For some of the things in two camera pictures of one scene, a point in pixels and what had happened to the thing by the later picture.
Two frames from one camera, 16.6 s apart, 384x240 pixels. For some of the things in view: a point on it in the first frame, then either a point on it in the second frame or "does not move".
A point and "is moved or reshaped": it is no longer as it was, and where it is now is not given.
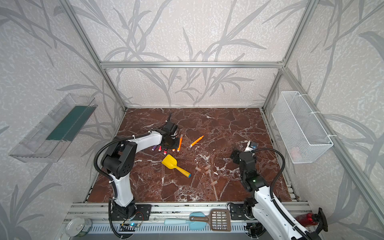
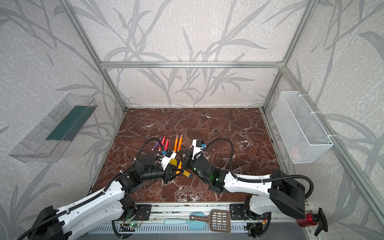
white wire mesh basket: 304,139 does not move
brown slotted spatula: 220,220 does not move
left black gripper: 169,141 to 167,175
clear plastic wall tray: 49,139 does not move
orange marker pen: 196,141 is moved or reshaped
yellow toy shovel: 171,162 does not move
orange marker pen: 180,143 does not move
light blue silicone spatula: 196,225 does not move
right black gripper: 237,155 to 189,164
